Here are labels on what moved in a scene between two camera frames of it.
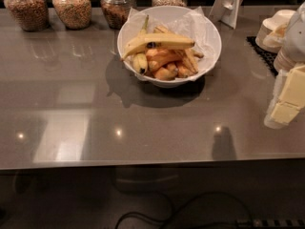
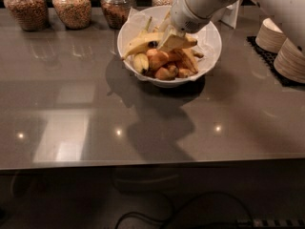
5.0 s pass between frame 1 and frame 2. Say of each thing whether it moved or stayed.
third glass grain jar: stayed
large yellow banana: stayed
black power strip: stayed
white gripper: moved
